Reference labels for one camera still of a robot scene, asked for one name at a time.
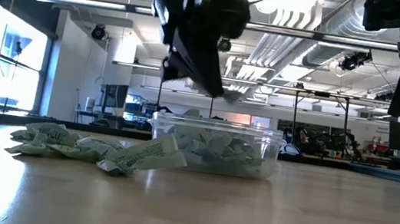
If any small black computer monitor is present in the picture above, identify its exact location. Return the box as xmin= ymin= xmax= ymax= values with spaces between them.
xmin=101 ymin=82 xmax=130 ymax=110

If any black ceiling spotlight cluster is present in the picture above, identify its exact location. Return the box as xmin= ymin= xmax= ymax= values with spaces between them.
xmin=336 ymin=47 xmax=375 ymax=76

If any large bright window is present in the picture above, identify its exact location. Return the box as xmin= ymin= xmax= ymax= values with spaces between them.
xmin=0 ymin=4 xmax=54 ymax=117

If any black metal gantry stand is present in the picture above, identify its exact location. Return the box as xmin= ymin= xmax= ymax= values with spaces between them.
xmin=288 ymin=87 xmax=352 ymax=151

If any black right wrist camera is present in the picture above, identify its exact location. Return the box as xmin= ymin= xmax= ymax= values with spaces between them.
xmin=361 ymin=0 xmax=400 ymax=35

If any black round ceiling spotlight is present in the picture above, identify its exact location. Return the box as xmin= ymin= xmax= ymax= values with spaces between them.
xmin=216 ymin=36 xmax=233 ymax=54
xmin=90 ymin=23 xmax=107 ymax=41

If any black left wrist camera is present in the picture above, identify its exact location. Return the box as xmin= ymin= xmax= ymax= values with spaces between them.
xmin=210 ymin=0 xmax=254 ymax=41

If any short hanging light strip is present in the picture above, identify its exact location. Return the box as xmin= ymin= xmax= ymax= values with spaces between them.
xmin=111 ymin=60 xmax=163 ymax=71

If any long ceiling light strip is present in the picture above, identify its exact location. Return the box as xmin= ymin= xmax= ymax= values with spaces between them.
xmin=30 ymin=0 xmax=400 ymax=53

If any green white sweetener packet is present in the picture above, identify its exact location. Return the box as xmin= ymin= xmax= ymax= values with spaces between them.
xmin=45 ymin=142 xmax=103 ymax=165
xmin=24 ymin=119 xmax=81 ymax=148
xmin=74 ymin=133 xmax=127 ymax=161
xmin=4 ymin=129 xmax=51 ymax=158
xmin=171 ymin=126 xmax=199 ymax=153
xmin=183 ymin=107 xmax=203 ymax=119
xmin=220 ymin=87 xmax=245 ymax=105
xmin=230 ymin=143 xmax=268 ymax=172
xmin=201 ymin=131 xmax=235 ymax=160
xmin=9 ymin=126 xmax=35 ymax=143
xmin=94 ymin=124 xmax=192 ymax=185

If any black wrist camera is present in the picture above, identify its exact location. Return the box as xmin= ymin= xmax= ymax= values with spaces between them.
xmin=210 ymin=0 xmax=254 ymax=41
xmin=361 ymin=0 xmax=400 ymax=35

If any clear plastic container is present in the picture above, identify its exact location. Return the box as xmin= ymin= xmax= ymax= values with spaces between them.
xmin=142 ymin=109 xmax=287 ymax=183

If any silver ventilation duct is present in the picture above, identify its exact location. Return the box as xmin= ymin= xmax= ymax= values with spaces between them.
xmin=301 ymin=0 xmax=400 ymax=79

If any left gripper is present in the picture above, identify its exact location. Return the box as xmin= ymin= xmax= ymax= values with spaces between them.
xmin=131 ymin=0 xmax=237 ymax=99

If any white ceiling light panel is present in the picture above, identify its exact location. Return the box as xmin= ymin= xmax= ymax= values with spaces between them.
xmin=230 ymin=0 xmax=326 ymax=23

